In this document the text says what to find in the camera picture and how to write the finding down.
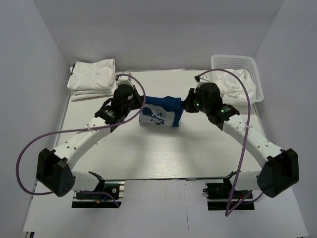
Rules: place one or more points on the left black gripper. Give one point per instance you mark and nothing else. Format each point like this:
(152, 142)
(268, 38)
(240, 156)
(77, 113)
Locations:
(138, 98)

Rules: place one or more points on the crumpled white t shirt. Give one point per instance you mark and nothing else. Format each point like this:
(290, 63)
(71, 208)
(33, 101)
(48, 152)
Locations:
(231, 90)

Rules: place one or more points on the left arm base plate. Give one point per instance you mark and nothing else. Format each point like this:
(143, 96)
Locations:
(111, 197)

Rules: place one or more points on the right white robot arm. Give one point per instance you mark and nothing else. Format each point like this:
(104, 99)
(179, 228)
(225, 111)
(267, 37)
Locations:
(279, 168)

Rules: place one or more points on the white t shirt stack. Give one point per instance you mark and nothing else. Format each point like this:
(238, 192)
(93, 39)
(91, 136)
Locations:
(90, 80)

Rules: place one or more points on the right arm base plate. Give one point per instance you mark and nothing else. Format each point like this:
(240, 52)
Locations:
(218, 195)

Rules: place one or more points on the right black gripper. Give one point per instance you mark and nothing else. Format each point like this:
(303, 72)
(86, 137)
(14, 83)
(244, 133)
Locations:
(187, 103)

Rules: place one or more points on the white plastic basket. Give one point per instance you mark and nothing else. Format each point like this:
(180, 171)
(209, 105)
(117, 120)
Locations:
(236, 76)

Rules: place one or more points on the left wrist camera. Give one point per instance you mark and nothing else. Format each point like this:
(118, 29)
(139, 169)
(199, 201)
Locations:
(110, 116)

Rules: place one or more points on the blue t shirt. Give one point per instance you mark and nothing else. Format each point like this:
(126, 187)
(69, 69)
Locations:
(165, 111)

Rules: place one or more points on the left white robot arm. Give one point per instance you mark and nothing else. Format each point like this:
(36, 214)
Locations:
(55, 167)

